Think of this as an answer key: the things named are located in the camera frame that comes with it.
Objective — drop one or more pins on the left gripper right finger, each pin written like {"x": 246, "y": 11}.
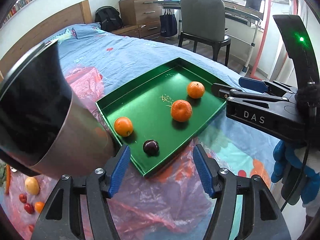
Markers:
{"x": 261, "y": 217}

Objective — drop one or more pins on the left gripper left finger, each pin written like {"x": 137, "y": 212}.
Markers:
{"x": 61, "y": 216}

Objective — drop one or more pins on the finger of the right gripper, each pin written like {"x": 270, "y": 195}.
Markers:
{"x": 225, "y": 91}
{"x": 268, "y": 87}

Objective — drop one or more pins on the textured mandarin orange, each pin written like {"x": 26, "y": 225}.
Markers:
{"x": 195, "y": 90}

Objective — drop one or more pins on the red strawberry-like fruit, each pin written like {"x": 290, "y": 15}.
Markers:
{"x": 29, "y": 208}

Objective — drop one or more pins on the large mandarin orange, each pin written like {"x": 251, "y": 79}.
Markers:
{"x": 181, "y": 111}

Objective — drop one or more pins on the yellow round fruit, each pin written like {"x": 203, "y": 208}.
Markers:
{"x": 32, "y": 186}

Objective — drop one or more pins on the dark purple plum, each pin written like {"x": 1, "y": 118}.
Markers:
{"x": 151, "y": 147}

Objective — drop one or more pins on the smooth orange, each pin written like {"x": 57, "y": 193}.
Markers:
{"x": 123, "y": 126}

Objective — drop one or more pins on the small orange kumquat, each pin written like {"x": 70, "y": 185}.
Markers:
{"x": 38, "y": 206}

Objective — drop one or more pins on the red crabapple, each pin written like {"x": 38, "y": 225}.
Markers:
{"x": 31, "y": 228}

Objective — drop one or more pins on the small red apple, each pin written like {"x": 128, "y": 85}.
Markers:
{"x": 23, "y": 198}

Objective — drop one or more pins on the blue gloved right hand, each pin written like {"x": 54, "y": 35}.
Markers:
{"x": 297, "y": 167}

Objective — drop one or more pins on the green tray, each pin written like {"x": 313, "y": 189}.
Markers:
{"x": 146, "y": 101}

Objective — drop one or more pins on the orange toy carrot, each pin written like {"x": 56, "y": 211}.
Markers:
{"x": 8, "y": 178}

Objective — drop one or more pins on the grey chair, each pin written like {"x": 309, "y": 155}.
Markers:
{"x": 204, "y": 21}

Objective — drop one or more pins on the dark blue tote bag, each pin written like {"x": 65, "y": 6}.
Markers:
{"x": 168, "y": 24}

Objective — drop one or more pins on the black laptop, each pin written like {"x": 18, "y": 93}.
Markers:
{"x": 253, "y": 4}

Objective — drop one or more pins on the blue patterned bedsheet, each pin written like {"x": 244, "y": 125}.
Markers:
{"x": 242, "y": 149}

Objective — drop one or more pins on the black copper electric kettle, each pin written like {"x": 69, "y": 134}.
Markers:
{"x": 45, "y": 128}

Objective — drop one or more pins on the wooden drawer cabinet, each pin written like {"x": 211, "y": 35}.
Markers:
{"x": 141, "y": 19}

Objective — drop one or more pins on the black backpack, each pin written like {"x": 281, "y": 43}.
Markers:
{"x": 109, "y": 18}

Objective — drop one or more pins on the wooden headboard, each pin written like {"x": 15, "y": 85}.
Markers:
{"x": 79, "y": 13}

